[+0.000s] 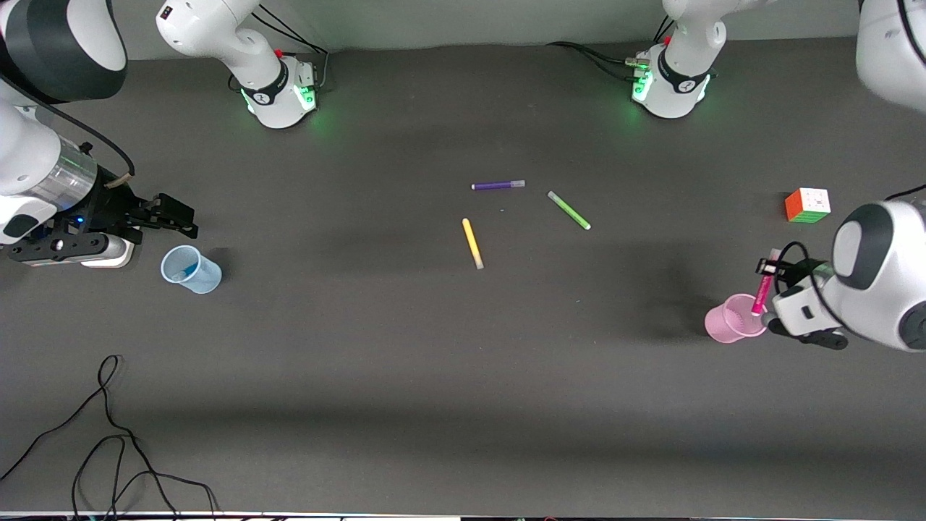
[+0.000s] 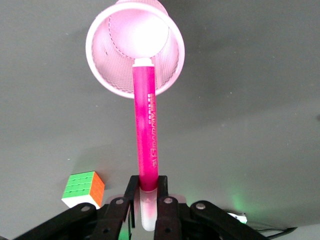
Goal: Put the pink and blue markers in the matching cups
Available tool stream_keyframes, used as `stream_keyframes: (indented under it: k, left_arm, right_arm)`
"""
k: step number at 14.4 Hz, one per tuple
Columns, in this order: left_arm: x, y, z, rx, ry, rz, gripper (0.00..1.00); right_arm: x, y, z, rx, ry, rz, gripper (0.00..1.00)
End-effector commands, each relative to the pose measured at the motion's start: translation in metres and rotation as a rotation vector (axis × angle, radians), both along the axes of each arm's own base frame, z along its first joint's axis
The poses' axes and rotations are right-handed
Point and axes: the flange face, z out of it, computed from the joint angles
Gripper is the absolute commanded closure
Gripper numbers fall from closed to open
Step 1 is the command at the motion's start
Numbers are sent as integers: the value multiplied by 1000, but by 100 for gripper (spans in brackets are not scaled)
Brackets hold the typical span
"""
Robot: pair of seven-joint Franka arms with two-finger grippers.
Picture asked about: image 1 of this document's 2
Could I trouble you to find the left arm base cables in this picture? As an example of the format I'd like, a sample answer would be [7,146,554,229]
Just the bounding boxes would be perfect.
[546,14,677,84]

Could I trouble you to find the thin black loose cable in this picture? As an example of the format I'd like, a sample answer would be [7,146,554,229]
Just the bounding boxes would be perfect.
[0,354,221,521]

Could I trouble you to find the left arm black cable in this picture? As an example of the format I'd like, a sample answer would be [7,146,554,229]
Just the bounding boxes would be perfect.
[781,0,926,326]

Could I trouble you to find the pink marker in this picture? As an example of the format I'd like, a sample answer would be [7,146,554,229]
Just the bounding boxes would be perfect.
[750,247,783,318]

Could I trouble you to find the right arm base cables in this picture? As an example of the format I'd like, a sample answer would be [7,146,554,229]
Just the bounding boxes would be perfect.
[229,14,331,95]

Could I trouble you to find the yellow marker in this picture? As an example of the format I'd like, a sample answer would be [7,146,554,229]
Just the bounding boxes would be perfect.
[462,217,485,271]

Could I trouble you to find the green marker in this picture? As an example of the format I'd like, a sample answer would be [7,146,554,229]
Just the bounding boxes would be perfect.
[547,190,592,232]

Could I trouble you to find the light blue plastic cup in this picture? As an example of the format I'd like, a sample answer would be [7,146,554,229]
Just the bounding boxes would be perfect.
[160,245,223,295]

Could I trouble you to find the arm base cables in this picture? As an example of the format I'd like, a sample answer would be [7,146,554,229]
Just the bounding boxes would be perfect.
[546,14,677,84]
[229,14,331,95]

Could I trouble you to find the pink plastic cup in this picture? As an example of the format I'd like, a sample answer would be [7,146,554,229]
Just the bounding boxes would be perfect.
[705,293,770,344]

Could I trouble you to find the colourful puzzle cube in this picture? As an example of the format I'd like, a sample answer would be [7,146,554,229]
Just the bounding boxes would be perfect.
[785,187,831,224]

